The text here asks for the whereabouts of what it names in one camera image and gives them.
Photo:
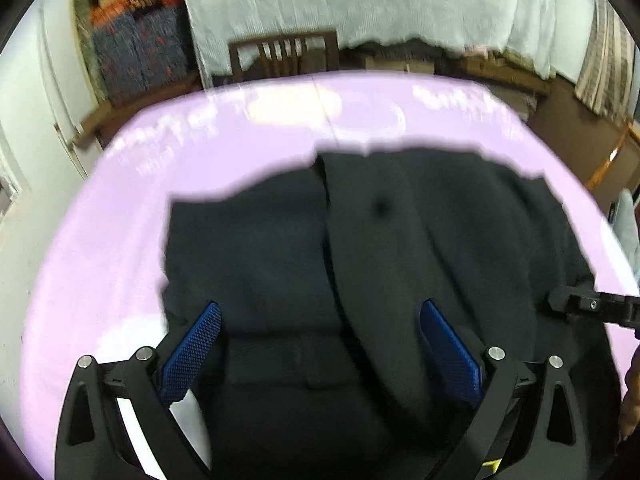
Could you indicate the grey pillow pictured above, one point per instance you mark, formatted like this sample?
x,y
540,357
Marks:
x,y
627,220

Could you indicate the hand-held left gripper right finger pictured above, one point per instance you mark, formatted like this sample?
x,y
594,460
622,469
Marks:
x,y
450,355

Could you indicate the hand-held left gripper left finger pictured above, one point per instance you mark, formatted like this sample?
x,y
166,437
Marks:
x,y
192,355

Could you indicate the checked beige curtain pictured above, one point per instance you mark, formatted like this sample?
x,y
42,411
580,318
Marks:
x,y
605,60

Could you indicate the stack of wooden boards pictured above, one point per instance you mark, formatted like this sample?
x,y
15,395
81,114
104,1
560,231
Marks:
x,y
500,67

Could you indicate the dark wooden chair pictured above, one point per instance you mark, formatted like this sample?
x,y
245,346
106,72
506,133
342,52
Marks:
x,y
260,60

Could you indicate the black hooded jacket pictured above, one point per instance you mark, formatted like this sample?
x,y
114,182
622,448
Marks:
x,y
300,260

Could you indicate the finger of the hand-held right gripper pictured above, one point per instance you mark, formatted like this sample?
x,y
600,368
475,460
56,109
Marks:
x,y
590,305

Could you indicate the person's right hand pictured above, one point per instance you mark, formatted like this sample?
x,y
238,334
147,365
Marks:
x,y
632,400

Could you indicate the pink printed blanket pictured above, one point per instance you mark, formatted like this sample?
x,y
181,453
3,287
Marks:
x,y
100,260

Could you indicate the white lace cloth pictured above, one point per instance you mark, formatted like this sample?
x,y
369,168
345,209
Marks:
x,y
350,0

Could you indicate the stack of patterned boxes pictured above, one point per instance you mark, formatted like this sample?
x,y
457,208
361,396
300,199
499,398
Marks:
x,y
135,55

